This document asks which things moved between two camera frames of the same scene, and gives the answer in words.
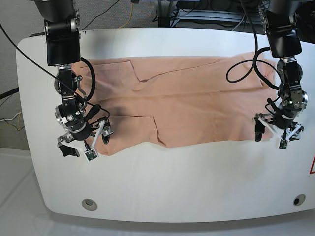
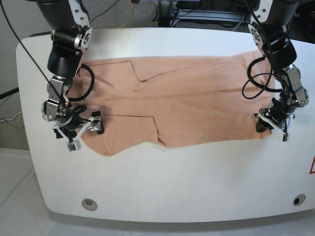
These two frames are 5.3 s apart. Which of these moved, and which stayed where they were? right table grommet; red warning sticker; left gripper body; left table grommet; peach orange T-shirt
Moved: left gripper body
Stayed: left table grommet; right table grommet; peach orange T-shirt; red warning sticker
